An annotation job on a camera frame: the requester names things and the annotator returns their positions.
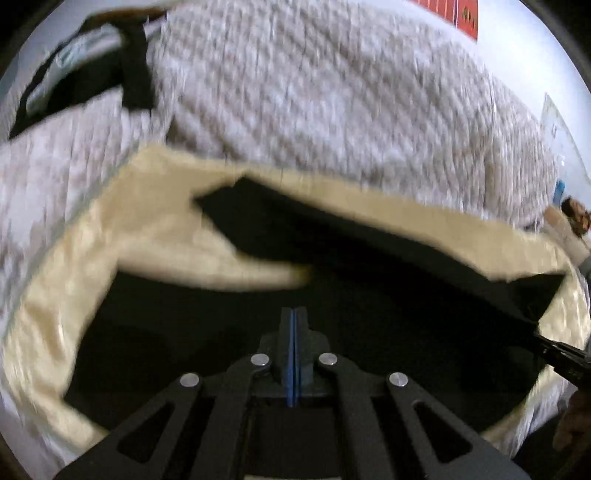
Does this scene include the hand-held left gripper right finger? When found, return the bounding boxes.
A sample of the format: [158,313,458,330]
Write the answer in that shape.
[294,308,532,480]

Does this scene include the person's right hand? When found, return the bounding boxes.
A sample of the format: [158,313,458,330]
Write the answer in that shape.
[553,390,591,452]

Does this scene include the black pants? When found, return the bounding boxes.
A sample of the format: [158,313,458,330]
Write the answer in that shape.
[60,178,568,444]

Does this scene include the red wall banner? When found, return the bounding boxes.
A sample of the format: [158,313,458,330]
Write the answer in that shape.
[416,0,478,42]

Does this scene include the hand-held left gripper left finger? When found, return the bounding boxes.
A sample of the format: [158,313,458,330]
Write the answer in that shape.
[53,308,295,480]

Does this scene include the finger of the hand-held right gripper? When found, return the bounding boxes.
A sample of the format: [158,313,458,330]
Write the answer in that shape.
[533,333,591,386]

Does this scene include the light blue cloth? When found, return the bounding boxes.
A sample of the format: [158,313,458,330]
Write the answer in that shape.
[25,23,123,116]

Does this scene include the beige plush blanket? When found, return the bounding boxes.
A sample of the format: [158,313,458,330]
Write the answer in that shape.
[0,143,591,457]

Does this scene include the black garment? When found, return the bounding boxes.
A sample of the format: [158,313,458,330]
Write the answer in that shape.
[9,11,155,139]

